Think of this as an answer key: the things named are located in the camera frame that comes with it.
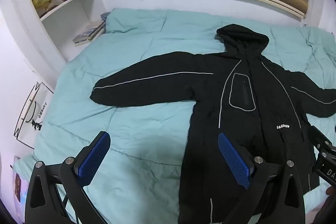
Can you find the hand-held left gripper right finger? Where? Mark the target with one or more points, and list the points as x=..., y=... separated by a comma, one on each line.
x=233, y=161

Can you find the teal quilted blanket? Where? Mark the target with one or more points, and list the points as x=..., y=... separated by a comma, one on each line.
x=131, y=37

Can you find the stack of books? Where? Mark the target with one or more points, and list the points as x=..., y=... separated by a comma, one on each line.
x=89, y=33

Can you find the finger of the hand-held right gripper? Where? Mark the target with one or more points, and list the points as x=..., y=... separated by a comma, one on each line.
x=320, y=136

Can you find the black hooded jacket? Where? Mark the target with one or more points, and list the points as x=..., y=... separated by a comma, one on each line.
x=210, y=77

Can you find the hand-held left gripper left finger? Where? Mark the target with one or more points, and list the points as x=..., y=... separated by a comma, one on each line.
x=94, y=158

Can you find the person's right hand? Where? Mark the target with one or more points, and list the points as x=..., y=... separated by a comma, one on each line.
x=331, y=190

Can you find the white bookshelf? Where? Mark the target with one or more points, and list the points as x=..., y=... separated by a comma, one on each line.
x=78, y=6

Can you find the pale printed cloth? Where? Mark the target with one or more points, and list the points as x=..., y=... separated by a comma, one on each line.
x=19, y=184

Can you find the grey-blue pillow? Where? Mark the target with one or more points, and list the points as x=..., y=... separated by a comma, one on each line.
x=105, y=16

